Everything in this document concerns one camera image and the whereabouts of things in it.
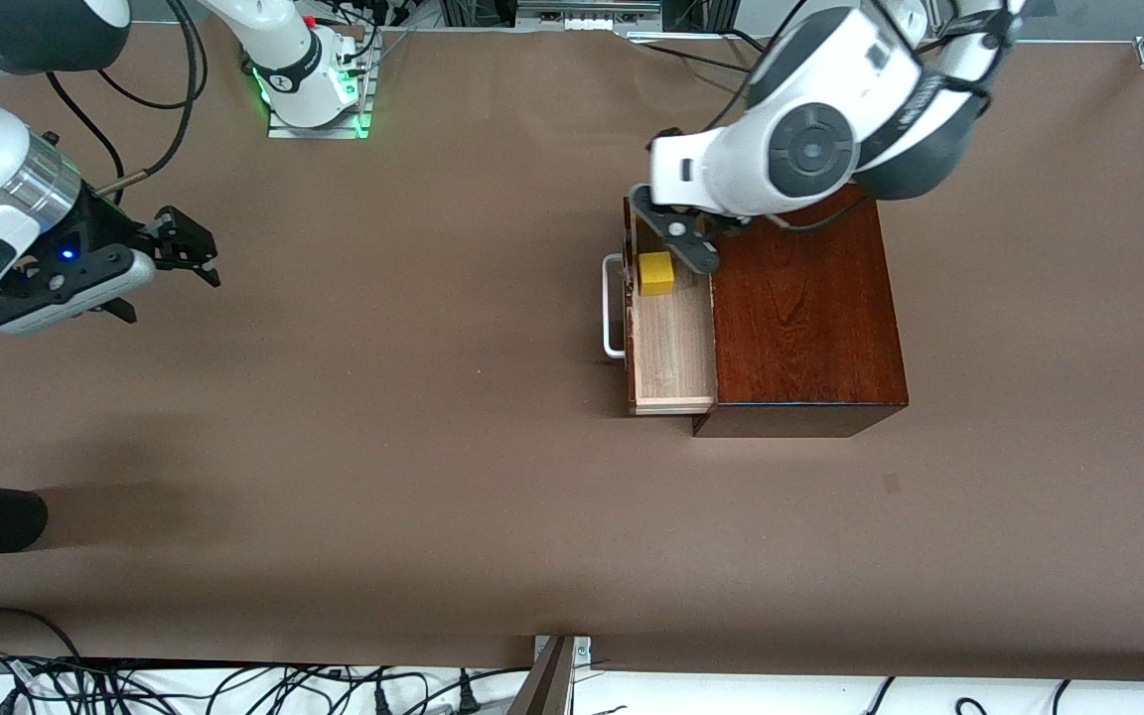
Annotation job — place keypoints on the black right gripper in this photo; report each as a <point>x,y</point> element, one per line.
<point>98,232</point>

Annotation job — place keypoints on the yellow wooden block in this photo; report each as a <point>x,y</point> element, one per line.
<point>656,275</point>

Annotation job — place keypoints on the wooden drawer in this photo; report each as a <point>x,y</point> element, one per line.
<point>676,348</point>

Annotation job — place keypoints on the brown table cover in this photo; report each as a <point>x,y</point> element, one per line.
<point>483,497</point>

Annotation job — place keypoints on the dark brown wooden cabinet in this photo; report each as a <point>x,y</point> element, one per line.
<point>810,328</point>

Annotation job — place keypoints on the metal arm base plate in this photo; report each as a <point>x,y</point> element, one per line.
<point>319,132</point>

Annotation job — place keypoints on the aluminium frame rail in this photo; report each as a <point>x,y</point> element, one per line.
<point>587,15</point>

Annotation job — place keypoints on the metal mounting bracket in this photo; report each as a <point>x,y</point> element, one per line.
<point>547,685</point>

